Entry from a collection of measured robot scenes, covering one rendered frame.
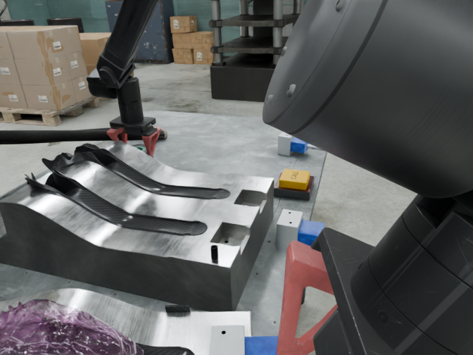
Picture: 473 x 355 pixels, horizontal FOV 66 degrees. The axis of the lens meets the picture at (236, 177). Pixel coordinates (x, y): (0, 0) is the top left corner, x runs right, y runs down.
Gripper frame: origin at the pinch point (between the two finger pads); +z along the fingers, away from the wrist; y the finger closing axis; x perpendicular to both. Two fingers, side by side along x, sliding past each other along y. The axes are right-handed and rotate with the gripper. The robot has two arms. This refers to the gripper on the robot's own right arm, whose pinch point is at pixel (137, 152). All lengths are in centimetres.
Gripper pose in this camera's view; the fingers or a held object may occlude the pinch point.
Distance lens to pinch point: 102.2
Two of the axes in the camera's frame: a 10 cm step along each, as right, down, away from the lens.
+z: 0.1, 8.8, 4.8
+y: -9.5, -1.4, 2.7
